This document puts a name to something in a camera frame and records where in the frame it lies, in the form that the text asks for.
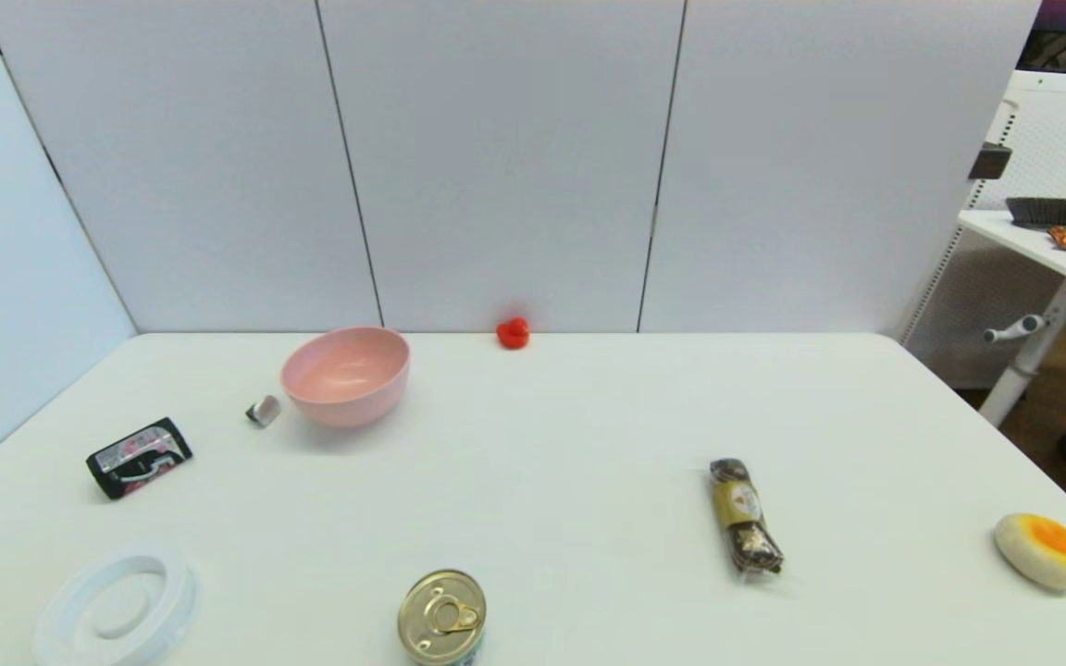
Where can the black chewing gum pack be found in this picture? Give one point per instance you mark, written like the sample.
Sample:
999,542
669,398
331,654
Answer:
140,458

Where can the white round plastic lid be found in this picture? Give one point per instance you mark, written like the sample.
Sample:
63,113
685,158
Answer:
117,609

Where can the white pegboard panel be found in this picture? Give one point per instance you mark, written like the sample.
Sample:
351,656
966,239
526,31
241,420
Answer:
1042,166

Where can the wrapped chocolate ball pack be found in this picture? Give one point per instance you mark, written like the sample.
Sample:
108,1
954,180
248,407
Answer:
743,516

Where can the gold-lidded tin can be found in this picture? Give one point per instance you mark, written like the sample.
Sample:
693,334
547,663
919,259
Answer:
441,617

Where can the pink bowl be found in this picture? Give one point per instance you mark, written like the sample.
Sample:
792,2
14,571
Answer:
346,375

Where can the red duck toy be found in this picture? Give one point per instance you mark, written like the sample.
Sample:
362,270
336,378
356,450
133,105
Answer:
513,332

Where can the white side desk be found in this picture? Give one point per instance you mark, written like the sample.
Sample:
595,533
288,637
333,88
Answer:
1051,277

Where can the white round orange-topped toy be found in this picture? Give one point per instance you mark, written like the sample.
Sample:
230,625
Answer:
1044,550

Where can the black box on pegboard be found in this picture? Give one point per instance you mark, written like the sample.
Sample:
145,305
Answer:
991,161

